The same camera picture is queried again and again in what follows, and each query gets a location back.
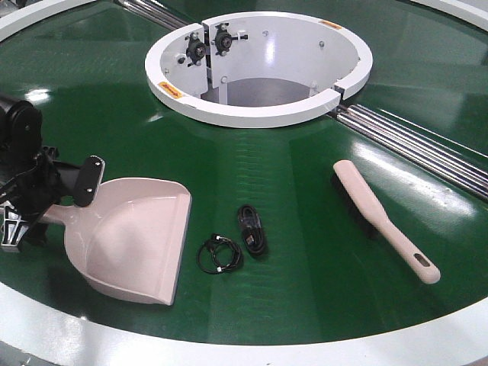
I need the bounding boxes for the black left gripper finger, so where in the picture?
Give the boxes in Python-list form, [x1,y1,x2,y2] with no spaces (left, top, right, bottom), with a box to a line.
[1,204,31,252]
[72,156,105,207]

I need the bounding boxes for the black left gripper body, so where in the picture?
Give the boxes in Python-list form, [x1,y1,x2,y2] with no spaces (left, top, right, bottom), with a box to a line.
[1,146,81,245]

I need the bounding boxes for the pink plastic dustpan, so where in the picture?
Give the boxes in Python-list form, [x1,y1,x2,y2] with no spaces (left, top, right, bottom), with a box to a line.
[41,177,191,306]

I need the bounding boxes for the thin black cable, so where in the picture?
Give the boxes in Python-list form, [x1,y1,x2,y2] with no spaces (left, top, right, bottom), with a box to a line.
[197,235,244,275]

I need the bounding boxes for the black usb cable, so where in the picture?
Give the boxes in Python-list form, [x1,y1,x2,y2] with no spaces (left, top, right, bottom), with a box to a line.
[236,204,268,257]

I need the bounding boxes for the pink hand brush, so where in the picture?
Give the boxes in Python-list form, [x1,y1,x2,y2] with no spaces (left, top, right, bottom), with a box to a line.
[331,159,441,284]

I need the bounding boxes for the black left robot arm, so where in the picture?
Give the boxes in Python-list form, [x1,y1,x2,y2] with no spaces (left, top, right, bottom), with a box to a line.
[1,95,104,252]

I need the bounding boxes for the white outer conveyor rim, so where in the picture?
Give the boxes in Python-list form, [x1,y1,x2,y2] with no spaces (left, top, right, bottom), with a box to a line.
[1,285,487,365]

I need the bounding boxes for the front orange warning sticker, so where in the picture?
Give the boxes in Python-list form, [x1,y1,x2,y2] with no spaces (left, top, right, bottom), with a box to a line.
[158,82,183,99]

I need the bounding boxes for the orange warning sticker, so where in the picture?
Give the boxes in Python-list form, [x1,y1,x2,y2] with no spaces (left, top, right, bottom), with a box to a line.
[319,20,342,30]
[158,82,183,99]

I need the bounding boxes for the far left white rim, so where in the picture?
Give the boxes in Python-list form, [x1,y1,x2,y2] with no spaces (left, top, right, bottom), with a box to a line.
[1,0,93,41]

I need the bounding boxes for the far chrome roller strip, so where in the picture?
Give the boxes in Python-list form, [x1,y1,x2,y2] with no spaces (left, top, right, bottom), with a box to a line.
[115,0,190,31]

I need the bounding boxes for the chrome roller strip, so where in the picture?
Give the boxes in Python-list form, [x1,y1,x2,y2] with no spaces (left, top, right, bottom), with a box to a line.
[115,0,190,31]
[335,104,487,202]

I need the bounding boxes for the rear orange warning sticker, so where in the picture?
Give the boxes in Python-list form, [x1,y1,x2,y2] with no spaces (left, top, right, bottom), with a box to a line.
[319,20,342,30]

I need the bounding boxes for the right chrome roller strip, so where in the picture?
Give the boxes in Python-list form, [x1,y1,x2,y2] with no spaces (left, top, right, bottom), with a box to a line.
[335,104,487,202]

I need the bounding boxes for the far right white rim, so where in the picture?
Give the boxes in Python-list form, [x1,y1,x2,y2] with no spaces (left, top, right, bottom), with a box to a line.
[414,0,487,22]

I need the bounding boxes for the left black bearing mount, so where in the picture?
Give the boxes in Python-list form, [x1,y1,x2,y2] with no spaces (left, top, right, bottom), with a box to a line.
[186,32,207,67]

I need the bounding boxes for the black bearing mount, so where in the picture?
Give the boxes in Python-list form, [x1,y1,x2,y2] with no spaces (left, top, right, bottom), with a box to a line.
[213,23,233,56]
[186,32,207,67]

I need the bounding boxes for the right black bearing mount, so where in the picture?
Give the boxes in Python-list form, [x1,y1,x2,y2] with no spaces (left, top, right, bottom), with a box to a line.
[213,23,233,56]

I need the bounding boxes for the white central hub ring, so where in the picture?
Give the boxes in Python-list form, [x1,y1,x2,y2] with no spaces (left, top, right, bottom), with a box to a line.
[144,11,374,129]

